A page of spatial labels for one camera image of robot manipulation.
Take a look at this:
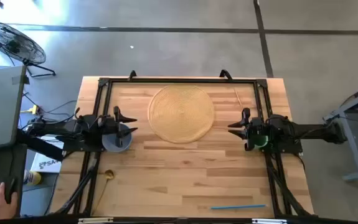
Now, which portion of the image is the thin wooden stick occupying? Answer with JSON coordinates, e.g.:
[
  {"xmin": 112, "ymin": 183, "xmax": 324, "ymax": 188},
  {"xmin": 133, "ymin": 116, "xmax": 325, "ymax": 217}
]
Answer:
[{"xmin": 233, "ymin": 88, "xmax": 245, "ymax": 108}]

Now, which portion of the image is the black floor fan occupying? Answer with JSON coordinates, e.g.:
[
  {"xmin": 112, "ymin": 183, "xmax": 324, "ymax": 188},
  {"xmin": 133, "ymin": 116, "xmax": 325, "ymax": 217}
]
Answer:
[{"xmin": 0, "ymin": 19, "xmax": 57, "ymax": 78}]

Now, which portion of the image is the black metal table frame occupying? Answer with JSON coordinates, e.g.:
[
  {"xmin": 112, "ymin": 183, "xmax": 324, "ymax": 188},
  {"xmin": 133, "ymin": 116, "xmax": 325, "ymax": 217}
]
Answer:
[{"xmin": 72, "ymin": 77, "xmax": 316, "ymax": 218}]

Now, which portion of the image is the yellow bottle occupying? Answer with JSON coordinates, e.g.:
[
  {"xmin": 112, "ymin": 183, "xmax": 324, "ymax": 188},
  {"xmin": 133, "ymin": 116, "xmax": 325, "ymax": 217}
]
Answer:
[{"xmin": 22, "ymin": 169, "xmax": 43, "ymax": 187}]

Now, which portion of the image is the blue straw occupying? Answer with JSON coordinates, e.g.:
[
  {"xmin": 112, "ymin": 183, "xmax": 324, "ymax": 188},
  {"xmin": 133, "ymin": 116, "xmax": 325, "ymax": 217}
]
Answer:
[{"xmin": 210, "ymin": 203, "xmax": 266, "ymax": 210}]

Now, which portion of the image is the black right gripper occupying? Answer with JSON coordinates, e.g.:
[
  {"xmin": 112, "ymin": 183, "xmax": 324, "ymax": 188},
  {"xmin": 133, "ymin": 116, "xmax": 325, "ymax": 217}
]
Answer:
[{"xmin": 227, "ymin": 107, "xmax": 269, "ymax": 152}]

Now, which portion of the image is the black handheld device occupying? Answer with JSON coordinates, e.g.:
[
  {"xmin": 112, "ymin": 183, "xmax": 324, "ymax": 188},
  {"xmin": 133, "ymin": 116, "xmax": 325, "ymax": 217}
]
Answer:
[{"xmin": 4, "ymin": 176, "xmax": 19, "ymax": 205}]

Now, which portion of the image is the silver metal bracket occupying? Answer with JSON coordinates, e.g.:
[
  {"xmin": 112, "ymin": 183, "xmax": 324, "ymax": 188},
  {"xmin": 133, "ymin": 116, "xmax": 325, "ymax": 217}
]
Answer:
[
  {"xmin": 251, "ymin": 218, "xmax": 289, "ymax": 224},
  {"xmin": 77, "ymin": 217, "xmax": 115, "ymax": 224}
]

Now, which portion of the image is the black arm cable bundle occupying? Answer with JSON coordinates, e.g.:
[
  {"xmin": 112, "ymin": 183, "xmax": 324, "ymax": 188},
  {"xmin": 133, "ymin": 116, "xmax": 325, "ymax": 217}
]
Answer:
[
  {"xmin": 53, "ymin": 152, "xmax": 97, "ymax": 216},
  {"xmin": 266, "ymin": 154, "xmax": 312, "ymax": 218}
]

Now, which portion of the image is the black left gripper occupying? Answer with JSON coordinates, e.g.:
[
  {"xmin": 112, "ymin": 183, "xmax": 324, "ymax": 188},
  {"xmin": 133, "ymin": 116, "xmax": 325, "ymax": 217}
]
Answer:
[{"xmin": 96, "ymin": 106, "xmax": 139, "ymax": 148}]

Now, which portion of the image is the small gold spoon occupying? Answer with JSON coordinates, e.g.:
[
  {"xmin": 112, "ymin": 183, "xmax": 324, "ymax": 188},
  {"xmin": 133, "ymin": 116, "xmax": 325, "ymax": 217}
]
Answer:
[{"xmin": 91, "ymin": 169, "xmax": 116, "ymax": 215}]

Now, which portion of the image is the grey metal table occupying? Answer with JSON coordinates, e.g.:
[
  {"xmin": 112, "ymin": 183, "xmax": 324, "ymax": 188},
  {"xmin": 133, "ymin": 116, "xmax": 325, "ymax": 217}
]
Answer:
[{"xmin": 322, "ymin": 80, "xmax": 358, "ymax": 182}]

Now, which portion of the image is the green cup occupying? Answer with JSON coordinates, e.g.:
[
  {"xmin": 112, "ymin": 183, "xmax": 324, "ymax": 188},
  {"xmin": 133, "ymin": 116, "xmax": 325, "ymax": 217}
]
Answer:
[{"xmin": 253, "ymin": 135, "xmax": 270, "ymax": 150}]

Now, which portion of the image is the blue-grey bowl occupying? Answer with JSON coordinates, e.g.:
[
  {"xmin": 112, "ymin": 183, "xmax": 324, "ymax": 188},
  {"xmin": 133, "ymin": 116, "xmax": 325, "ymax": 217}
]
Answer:
[{"xmin": 101, "ymin": 123, "xmax": 133, "ymax": 153}]

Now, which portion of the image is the round woven placemat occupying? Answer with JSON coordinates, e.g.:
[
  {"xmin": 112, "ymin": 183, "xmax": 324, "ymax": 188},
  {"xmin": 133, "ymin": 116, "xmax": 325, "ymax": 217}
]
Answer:
[{"xmin": 147, "ymin": 84, "xmax": 215, "ymax": 144}]

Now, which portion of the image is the black floor cable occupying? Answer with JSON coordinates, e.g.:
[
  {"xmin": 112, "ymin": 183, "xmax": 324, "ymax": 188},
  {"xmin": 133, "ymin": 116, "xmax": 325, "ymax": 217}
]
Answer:
[{"xmin": 22, "ymin": 92, "xmax": 78, "ymax": 126}]

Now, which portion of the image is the white cardboard box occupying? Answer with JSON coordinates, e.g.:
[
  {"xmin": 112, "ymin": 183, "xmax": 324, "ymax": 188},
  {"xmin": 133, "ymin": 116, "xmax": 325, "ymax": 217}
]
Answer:
[{"xmin": 29, "ymin": 134, "xmax": 65, "ymax": 174}]

